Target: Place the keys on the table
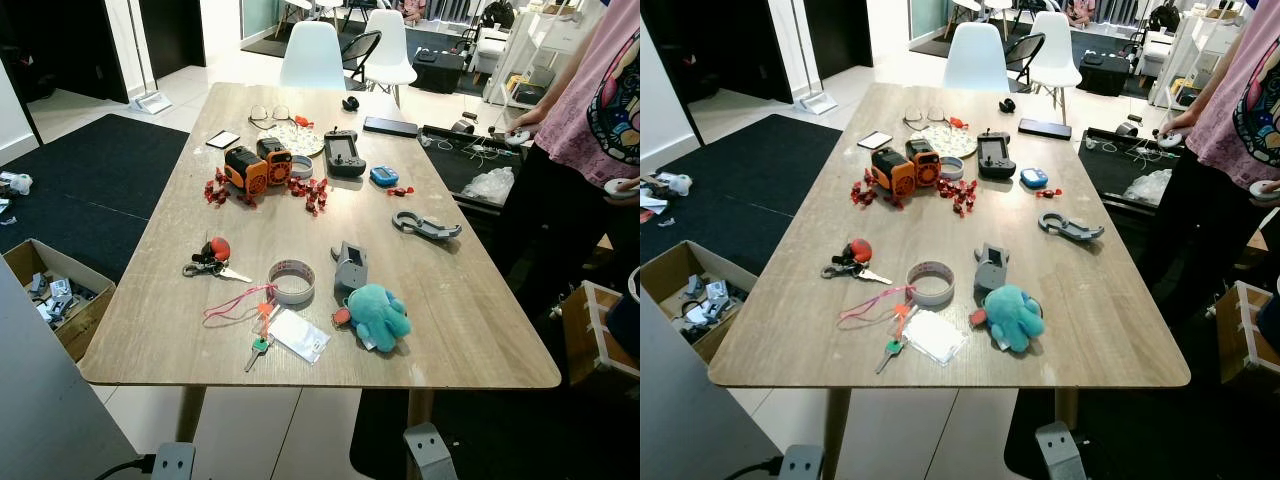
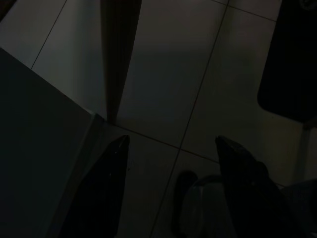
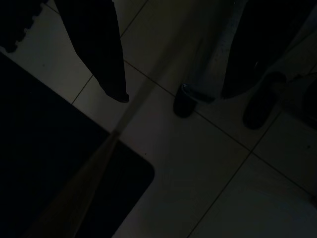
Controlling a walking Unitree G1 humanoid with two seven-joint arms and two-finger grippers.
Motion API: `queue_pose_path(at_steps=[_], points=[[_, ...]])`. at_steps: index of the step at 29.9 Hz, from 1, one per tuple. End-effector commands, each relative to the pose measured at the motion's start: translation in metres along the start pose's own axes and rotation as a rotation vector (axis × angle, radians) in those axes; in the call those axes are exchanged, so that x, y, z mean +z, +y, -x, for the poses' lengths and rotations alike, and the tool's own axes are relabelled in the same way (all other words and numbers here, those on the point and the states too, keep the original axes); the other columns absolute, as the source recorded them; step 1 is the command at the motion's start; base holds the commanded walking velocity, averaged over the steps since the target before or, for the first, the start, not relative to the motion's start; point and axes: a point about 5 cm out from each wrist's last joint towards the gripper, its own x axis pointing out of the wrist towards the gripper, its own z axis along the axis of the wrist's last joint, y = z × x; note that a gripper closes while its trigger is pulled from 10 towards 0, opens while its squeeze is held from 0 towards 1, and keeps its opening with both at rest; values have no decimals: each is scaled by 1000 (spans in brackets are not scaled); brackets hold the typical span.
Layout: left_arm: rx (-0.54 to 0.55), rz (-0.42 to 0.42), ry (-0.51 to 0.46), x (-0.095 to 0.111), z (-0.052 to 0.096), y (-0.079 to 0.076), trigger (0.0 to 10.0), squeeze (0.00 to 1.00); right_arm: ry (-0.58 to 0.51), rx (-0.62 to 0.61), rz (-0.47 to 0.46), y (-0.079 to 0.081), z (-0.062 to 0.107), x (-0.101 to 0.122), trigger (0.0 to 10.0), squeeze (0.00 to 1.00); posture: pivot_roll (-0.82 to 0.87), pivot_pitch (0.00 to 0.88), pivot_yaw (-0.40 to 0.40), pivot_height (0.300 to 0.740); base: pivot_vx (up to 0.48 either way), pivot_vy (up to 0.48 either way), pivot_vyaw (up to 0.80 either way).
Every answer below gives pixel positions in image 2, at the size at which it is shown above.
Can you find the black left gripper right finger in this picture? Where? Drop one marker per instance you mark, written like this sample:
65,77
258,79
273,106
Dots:
245,188

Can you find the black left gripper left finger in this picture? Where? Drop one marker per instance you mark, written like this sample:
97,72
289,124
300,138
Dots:
104,188

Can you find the brown wooden table leg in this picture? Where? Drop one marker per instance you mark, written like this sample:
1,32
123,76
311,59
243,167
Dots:
119,54

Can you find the dark floor mat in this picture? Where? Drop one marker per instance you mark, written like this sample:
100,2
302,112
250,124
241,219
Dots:
292,62

